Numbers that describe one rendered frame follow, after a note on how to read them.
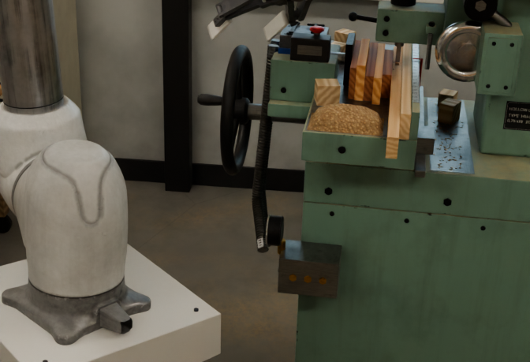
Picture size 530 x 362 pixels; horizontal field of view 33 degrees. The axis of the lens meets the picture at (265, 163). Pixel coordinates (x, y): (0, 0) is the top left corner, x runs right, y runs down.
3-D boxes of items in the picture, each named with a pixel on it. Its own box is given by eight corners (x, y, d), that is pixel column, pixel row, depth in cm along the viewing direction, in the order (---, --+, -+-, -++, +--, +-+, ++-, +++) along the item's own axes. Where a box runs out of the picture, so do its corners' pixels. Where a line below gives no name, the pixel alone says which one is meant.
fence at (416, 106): (410, 46, 218) (412, 24, 215) (416, 46, 218) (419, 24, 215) (408, 139, 164) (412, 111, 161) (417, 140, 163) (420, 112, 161)
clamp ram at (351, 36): (318, 70, 197) (320, 30, 193) (352, 72, 196) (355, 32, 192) (314, 83, 189) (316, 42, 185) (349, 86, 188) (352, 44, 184)
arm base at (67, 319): (78, 359, 135) (79, 327, 133) (-2, 299, 148) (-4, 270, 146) (170, 317, 147) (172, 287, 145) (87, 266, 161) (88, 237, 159)
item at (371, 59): (368, 64, 203) (370, 42, 201) (376, 65, 203) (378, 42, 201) (363, 100, 182) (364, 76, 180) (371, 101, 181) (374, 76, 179)
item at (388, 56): (382, 70, 200) (385, 49, 198) (391, 71, 199) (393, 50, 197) (380, 97, 184) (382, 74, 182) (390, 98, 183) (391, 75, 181)
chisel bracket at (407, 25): (375, 39, 192) (378, 0, 189) (442, 43, 190) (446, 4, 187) (374, 49, 185) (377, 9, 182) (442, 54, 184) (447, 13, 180)
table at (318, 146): (290, 60, 224) (291, 36, 222) (413, 69, 220) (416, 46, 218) (250, 157, 169) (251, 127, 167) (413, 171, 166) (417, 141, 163)
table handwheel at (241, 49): (229, 179, 213) (242, 59, 216) (314, 187, 211) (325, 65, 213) (208, 167, 184) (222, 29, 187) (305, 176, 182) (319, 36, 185)
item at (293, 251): (281, 272, 189) (282, 239, 186) (339, 278, 188) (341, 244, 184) (275, 293, 182) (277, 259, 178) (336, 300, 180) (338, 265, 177)
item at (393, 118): (392, 62, 205) (393, 46, 203) (401, 63, 205) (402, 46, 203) (385, 158, 156) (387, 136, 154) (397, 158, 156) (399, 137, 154)
